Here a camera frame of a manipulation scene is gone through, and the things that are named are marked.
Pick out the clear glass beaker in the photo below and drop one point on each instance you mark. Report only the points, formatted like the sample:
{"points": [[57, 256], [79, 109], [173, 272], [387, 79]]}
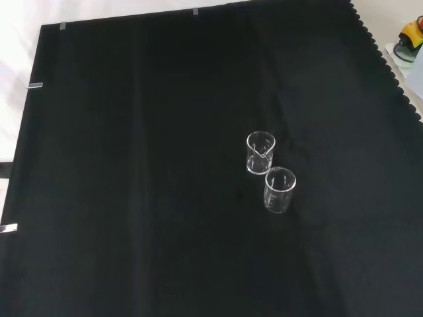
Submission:
{"points": [[279, 201], [252, 165]]}

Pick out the black bench cloth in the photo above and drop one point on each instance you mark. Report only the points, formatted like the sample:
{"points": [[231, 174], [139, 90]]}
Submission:
{"points": [[132, 165]]}

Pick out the grey cloth clip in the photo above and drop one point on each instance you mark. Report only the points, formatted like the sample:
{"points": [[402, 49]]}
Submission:
{"points": [[8, 228], [35, 85], [195, 11], [62, 25]]}

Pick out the pale board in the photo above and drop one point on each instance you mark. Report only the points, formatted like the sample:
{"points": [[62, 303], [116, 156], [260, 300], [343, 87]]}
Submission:
{"points": [[394, 62]]}

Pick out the yellow stop button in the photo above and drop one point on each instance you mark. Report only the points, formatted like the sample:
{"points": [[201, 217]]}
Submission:
{"points": [[412, 32]]}

